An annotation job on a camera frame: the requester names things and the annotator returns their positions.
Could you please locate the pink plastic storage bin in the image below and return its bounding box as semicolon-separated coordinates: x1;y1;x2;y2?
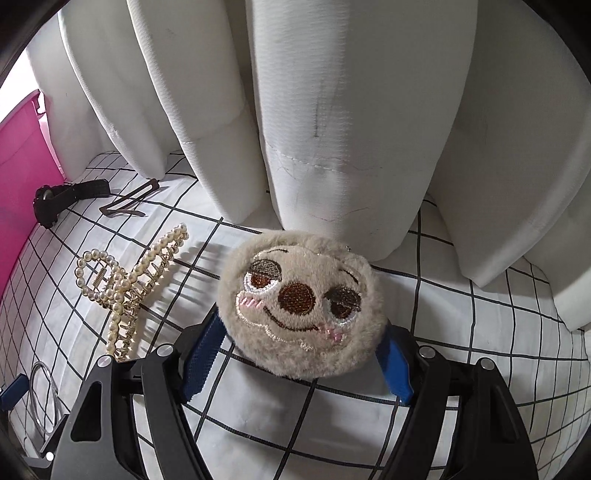
0;90;64;288

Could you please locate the white black grid tablecloth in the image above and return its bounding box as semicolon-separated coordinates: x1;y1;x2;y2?
1;153;590;479

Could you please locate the white curtain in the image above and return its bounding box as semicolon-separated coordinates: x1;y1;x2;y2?
26;1;590;329

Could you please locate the pearl gold claw clip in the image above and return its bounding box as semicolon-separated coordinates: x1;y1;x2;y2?
74;224;189;362

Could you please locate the black digital wrist watch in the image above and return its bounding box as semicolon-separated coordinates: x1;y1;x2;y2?
33;179;111;229

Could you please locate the beige plush sloth clip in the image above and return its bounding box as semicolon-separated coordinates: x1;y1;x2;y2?
216;231;388;380

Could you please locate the brown metal hair clip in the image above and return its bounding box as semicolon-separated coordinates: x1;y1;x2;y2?
99;179;160;217

